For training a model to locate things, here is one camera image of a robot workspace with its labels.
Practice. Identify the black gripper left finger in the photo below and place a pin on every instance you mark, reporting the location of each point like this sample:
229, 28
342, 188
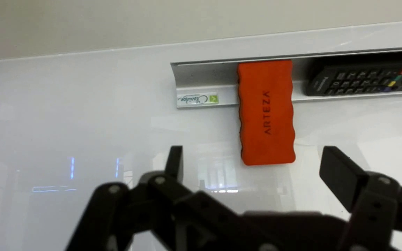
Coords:
173, 162

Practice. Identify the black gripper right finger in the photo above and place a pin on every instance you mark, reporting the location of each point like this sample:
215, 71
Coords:
338, 174

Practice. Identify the orange foam eraser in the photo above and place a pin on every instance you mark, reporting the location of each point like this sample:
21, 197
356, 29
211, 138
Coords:
265, 112

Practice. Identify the large white whiteboard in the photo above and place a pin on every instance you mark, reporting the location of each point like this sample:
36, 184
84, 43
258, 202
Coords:
70, 116

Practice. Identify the aluminium marker tray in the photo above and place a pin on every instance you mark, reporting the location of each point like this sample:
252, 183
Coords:
201, 74

